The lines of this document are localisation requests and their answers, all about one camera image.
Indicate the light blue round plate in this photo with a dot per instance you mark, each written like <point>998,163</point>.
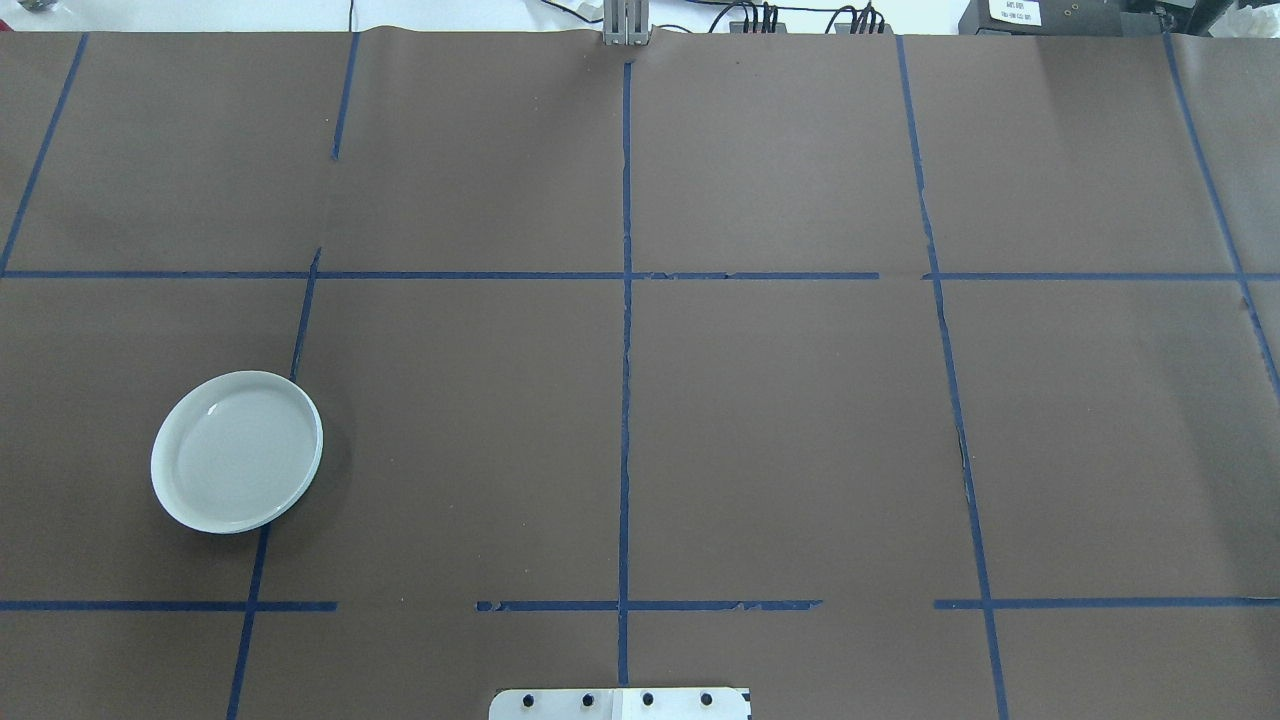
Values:
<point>319,468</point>

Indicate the white round plate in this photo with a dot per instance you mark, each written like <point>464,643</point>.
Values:
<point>237,452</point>

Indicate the black computer box white label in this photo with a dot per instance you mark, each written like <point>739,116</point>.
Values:
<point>1080,18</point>

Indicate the white crumpled tissue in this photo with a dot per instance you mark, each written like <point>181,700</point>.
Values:
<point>1245,20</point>

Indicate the aluminium profile post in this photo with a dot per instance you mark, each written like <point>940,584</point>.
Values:
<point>626,25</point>

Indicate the white square base plate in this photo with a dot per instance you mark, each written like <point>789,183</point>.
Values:
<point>680,705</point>

